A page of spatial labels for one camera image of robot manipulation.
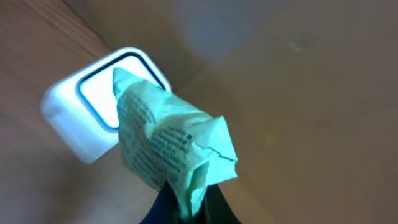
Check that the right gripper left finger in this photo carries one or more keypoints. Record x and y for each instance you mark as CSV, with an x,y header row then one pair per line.
x,y
164,208

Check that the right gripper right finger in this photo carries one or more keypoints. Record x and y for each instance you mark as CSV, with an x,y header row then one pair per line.
x,y
216,208

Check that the teal snack bar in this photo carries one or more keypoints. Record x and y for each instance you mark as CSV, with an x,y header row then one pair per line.
x,y
164,139

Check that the white barcode scanner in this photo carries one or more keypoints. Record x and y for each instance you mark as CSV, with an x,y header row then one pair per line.
x,y
81,108

